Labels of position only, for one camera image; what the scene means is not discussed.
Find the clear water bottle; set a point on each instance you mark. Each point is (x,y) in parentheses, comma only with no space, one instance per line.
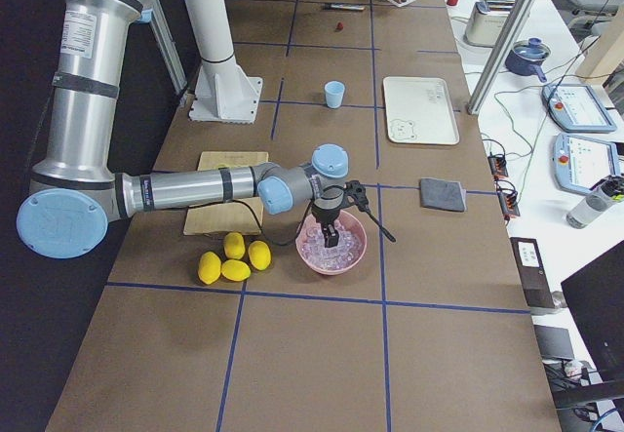
(603,195)

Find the black power box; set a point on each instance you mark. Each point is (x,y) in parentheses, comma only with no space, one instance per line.
(532,275)

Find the teach pendant tablet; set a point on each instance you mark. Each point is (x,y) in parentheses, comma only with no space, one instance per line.
(575,108)
(581,162)

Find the whole yellow lemon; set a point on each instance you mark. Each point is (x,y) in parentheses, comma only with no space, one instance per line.
(259,255)
(234,245)
(209,268)
(235,270)

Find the wooden cutting board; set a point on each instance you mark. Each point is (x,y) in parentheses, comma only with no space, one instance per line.
(224,218)

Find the light blue plastic cup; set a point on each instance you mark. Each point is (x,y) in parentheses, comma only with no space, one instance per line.
(334,93)

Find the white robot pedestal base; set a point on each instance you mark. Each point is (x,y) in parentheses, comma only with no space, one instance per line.
(223,92)

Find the white bear tray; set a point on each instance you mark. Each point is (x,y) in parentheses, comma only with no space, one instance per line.
(419,111)

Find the steel muddler black tip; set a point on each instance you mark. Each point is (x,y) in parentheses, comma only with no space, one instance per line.
(343,7)

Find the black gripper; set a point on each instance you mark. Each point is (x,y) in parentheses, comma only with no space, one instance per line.
(325,218)

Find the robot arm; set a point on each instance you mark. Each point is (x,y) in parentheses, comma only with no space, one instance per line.
(73,195)

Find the grey folded cloth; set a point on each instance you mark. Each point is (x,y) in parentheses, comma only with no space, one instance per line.
(440,194)

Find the white toaster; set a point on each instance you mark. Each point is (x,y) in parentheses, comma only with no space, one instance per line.
(486,22)

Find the blue pot with lid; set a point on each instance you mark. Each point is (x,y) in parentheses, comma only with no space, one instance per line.
(526,58)

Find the ice cubes pile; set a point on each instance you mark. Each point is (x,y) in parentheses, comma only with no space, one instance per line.
(344,254)

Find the pink bowl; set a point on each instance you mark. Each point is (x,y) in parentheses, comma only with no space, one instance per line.
(349,222)

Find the aluminium frame post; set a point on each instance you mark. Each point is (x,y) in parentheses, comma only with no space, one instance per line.
(508,36)

